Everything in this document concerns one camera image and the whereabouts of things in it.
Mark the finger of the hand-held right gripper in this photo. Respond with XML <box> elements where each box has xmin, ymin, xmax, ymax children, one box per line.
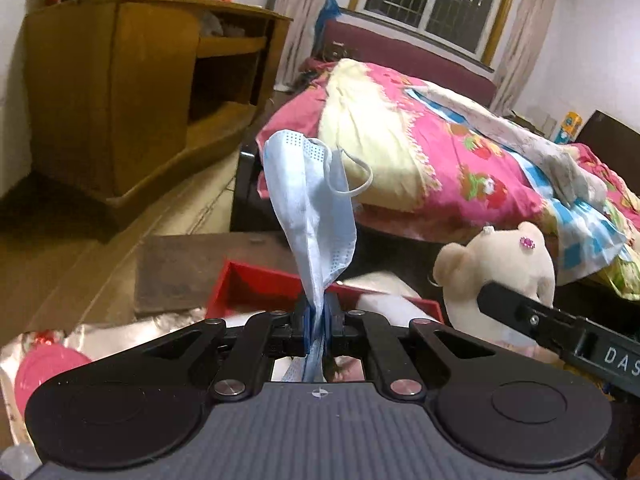
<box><xmin>476</xmin><ymin>282</ymin><xmax>583</xmax><ymax>357</ymax></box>

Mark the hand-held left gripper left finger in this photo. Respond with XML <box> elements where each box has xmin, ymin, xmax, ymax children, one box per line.
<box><xmin>100</xmin><ymin>297</ymin><xmax>314</xmax><ymax>403</ymax></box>

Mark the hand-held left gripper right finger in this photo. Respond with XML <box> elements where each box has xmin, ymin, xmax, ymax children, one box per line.
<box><xmin>322</xmin><ymin>297</ymin><xmax>522</xmax><ymax>403</ymax></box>

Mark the cream plush bear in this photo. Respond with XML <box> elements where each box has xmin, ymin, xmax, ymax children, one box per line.
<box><xmin>432</xmin><ymin>221</ymin><xmax>557</xmax><ymax>358</ymax></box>

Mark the white towel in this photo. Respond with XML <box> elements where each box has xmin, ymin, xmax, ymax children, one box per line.
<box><xmin>345</xmin><ymin>272</ymin><xmax>432</xmax><ymax>322</ymax></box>

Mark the red box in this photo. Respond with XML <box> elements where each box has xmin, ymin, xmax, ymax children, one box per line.
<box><xmin>205</xmin><ymin>259</ymin><xmax>447</xmax><ymax>327</ymax></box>

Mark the blue face mask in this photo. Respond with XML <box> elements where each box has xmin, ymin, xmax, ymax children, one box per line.
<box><xmin>262</xmin><ymin>129</ymin><xmax>374</xmax><ymax>387</ymax></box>

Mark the pink cartoon quilt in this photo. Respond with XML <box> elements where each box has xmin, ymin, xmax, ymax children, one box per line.
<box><xmin>256</xmin><ymin>57</ymin><xmax>640</xmax><ymax>241</ymax></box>

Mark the dark wooden board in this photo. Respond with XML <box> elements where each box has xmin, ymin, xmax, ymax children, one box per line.
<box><xmin>575</xmin><ymin>109</ymin><xmax>640</xmax><ymax>150</ymax></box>

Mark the pink round lid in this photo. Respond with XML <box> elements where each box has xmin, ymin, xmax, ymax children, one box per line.
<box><xmin>14</xmin><ymin>344</ymin><xmax>94</xmax><ymax>422</ymax></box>

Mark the maroon headboard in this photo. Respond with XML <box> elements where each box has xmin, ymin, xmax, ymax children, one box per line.
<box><xmin>310</xmin><ymin>17</ymin><xmax>499</xmax><ymax>109</ymax></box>

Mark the beige curtain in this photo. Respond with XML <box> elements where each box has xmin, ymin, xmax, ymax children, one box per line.
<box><xmin>492</xmin><ymin>0</ymin><xmax>559</xmax><ymax>117</ymax></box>
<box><xmin>272</xmin><ymin>0</ymin><xmax>374</xmax><ymax>92</ymax></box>

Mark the wooden cabinet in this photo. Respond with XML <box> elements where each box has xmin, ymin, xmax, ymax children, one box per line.
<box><xmin>22</xmin><ymin>0</ymin><xmax>296</xmax><ymax>217</ymax></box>

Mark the grey cloth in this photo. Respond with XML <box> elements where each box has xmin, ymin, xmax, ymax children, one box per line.
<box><xmin>199</xmin><ymin>10</ymin><xmax>239</xmax><ymax>39</ymax></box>

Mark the blue cloth bag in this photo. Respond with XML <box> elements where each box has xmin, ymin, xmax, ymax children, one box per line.
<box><xmin>315</xmin><ymin>0</ymin><xmax>342</xmax><ymax>37</ymax></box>

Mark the barred window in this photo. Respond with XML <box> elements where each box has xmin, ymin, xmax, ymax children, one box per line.
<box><xmin>349</xmin><ymin>0</ymin><xmax>522</xmax><ymax>69</ymax></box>

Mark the dark bed frame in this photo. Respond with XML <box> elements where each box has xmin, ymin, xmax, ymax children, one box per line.
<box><xmin>229</xmin><ymin>141</ymin><xmax>451</xmax><ymax>272</ymax></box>

